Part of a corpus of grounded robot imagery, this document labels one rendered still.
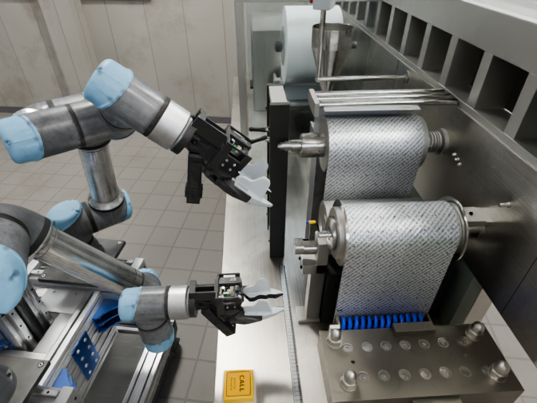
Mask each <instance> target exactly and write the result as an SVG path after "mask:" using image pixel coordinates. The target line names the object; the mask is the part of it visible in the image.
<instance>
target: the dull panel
mask: <svg viewBox="0 0 537 403"><path fill-rule="evenodd" d="M409 197H410V198H421V199H422V197H421V196H420V195H419V193H418V192H417V190H416V188H415V187H414V186H412V191H411V193H410V196H409ZM422 200H423V199H422ZM452 264H453V265H454V266H455V268H456V271H455V273H454V275H453V277H452V279H451V282H450V284H449V286H448V288H447V291H446V293H445V294H444V297H443V299H442V301H441V303H440V306H439V308H438V309H437V312H436V318H437V320H438V322H439V324H440V325H457V324H462V323H463V320H464V319H465V317H466V316H467V313H468V311H469V310H470V308H471V306H472V304H473V303H474V301H475V299H476V297H477V295H478V294H479V291H480V290H481V288H482V286H481V285H480V283H479V282H478V281H477V280H476V278H475V276H474V275H473V273H472V272H471V271H470V269H469V268H468V266H467V264H466V263H465V261H464V260H463V259H462V258H460V259H459V260H458V261H452Z"/></svg>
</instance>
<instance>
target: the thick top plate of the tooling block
mask: <svg viewBox="0 0 537 403"><path fill-rule="evenodd" d="M469 325H470V324H457V325H434V326H435V328H436V331H435V333H434V334H426V335H411V336H394V334H393V332H392V328H378V329H348V330H341V334H342V337H343V338H342V342H343V344H342V346H341V347H340V348H339V349H331V348H330V347H328V345H327V342H326V340H327V337H328V335H329V331H320V332H319V337H318V342H317V348H318V353H319V357H320V365H321V370H322V374H323V379H324V387H325V392H326V397H327V402H328V403H411V402H412V400H418V399H432V398H445V397H460V399H461V401H462V403H514V402H515V401H516V400H517V399H518V397H519V396H520V395H521V394H522V393H523V392H524V391H525V390H524V388H523V387H522V385H521V384H520V382H519V380H518V378H517V376H516V375H515V374H514V372H513V370H512V369H511V367H510V371H509V373H508V378H507V380H506V381H505V382H504V383H497V382H495V381H493V380H492V379H491V378H490V377H489V375H488V374H487V369H488V368H489V367H490V366H491V365H492V364H493V363H496V362H497V361H505V362H506V363H507V360H506V359H505V357H504V356H503V354H502V353H501V351H500V349H499V347H498V346H497V344H496V343H495V341H494V339H493V338H492V336H491V335H490V333H489V332H488V330H487V328H486V326H485V330H484V333H483V339H482V341H472V340H471V339H469V338H468V337H467V335H466V333H465V330H466V328H468V326H469ZM347 369H353V370H354V371H355V372H356V375H357V378H358V379H357V388H356V390H355V391H354V392H351V393H349V392H346V391H344V390H343V389H342V388H341V387H340V378H341V377H342V376H343V373H344V372H345V371H346V370H347Z"/></svg>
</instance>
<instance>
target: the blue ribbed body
mask: <svg viewBox="0 0 537 403"><path fill-rule="evenodd" d="M418 321H428V319H427V318H426V317H423V315H422V314H421V313H418V314H417V317H416V315H415V314H414V313H412V314H411V318H410V316H409V314H408V313H406V314H405V315H404V316H403V315H402V314H399V316H398V319H397V316H396V315H395V314H393V315H392V319H391V317H390V315H388V314H387V315H386V319H384V316H383V315H380V319H379V320H378V317H377V316H376V315H374V316H373V320H372V318H371V316H367V321H365V317H364V316H361V317H360V321H359V318H358V317H357V316H355V317H354V321H353V320H352V317H348V321H346V319H345V317H342V318H341V321H340V329H341V330H348V329H378V328H391V327H392V323H402V322H418Z"/></svg>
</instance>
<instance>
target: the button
mask: <svg viewBox="0 0 537 403"><path fill-rule="evenodd" d="M223 399H224V403H246V402H253V401H254V399H253V370H252V369H237V370H225V378H224V397H223Z"/></svg>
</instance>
